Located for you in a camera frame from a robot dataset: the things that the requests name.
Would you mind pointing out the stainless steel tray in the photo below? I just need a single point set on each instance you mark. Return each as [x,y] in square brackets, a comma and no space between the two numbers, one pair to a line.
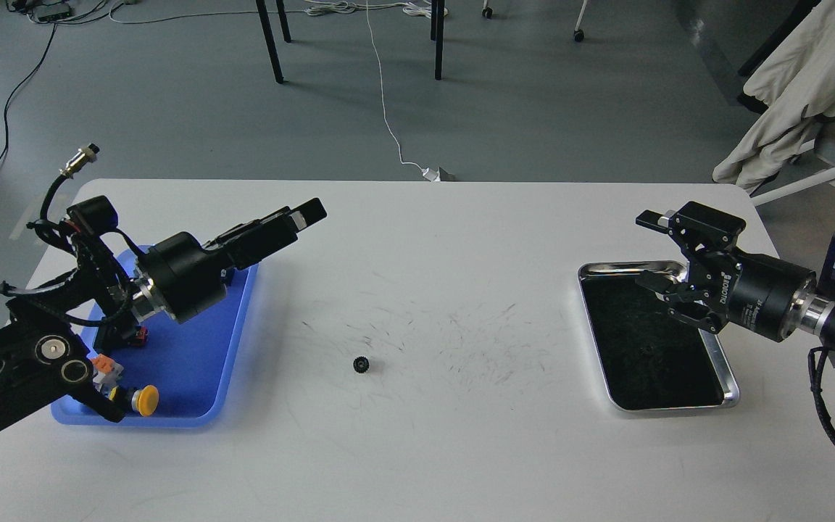
[650,363]

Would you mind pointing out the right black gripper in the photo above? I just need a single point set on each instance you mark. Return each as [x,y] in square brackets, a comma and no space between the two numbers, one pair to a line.
[762,294]

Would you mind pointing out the beige cloth on chair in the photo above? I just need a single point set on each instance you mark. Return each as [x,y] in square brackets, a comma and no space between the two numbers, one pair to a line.
[797,84]

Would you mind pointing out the blue plastic tray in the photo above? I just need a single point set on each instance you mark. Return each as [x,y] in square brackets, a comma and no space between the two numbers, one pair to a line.
[190,364]

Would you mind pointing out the black selector switch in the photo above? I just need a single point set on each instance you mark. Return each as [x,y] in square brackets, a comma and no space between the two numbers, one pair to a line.
[120,335]

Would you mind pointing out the orange grey terminal block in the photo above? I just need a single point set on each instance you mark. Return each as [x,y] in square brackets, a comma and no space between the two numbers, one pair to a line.
[107,372]

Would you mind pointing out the black table leg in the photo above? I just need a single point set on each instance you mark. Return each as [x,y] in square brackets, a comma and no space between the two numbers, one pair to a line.
[269,36]
[437,36]

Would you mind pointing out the black table leg right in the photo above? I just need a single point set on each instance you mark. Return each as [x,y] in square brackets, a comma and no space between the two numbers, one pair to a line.
[437,36]

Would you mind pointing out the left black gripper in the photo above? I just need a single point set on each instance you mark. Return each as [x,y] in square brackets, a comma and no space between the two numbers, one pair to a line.
[182,278]

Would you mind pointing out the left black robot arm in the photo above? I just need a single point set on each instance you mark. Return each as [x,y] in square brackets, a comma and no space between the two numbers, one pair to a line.
[42,359]

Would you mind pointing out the white power adapter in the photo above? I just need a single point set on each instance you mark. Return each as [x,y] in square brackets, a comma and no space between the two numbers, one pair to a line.
[437,175]

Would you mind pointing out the black power strip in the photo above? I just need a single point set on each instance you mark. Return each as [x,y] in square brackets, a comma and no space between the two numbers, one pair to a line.
[41,11]

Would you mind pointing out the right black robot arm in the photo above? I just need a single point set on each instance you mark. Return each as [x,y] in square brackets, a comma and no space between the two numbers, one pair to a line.
[818,319]

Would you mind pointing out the yellow push button switch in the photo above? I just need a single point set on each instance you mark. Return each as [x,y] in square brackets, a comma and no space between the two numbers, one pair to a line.
[142,402]

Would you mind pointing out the black table leg left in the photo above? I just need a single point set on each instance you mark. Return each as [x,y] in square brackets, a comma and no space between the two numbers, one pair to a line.
[269,36]

